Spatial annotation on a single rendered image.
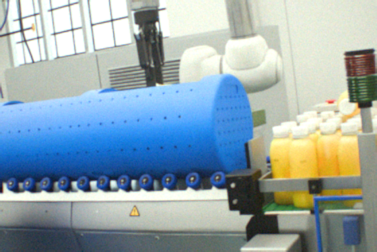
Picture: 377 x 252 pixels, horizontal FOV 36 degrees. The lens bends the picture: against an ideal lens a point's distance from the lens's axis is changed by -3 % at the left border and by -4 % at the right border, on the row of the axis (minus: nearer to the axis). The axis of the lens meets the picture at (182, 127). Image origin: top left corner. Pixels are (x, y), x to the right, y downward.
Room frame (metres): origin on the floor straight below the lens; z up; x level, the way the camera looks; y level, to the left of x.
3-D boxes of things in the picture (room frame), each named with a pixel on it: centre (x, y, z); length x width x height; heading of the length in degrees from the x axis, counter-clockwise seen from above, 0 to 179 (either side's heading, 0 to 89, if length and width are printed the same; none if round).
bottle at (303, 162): (1.40, -0.28, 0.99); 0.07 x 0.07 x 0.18
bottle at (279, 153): (1.46, -0.24, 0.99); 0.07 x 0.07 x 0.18
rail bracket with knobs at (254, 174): (1.43, -0.13, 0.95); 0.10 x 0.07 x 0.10; 152
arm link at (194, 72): (2.33, -0.10, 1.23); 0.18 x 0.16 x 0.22; 72
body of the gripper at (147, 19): (1.76, 0.06, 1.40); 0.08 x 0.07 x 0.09; 152
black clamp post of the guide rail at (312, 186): (1.32, -0.28, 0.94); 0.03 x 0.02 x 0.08; 62
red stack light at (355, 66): (1.13, -0.36, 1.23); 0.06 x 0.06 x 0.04
